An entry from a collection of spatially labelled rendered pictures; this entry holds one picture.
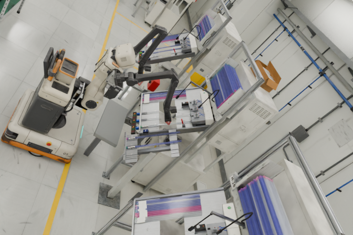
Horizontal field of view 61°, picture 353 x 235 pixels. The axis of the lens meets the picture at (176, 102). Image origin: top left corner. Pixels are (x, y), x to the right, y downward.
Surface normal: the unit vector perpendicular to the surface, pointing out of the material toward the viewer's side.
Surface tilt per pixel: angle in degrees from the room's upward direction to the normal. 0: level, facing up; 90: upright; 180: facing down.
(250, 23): 90
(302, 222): 90
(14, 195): 0
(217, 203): 44
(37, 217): 0
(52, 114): 90
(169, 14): 90
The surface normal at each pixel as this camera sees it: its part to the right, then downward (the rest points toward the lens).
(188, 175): 0.05, 0.61
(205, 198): -0.13, -0.79
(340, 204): -0.80, -0.45
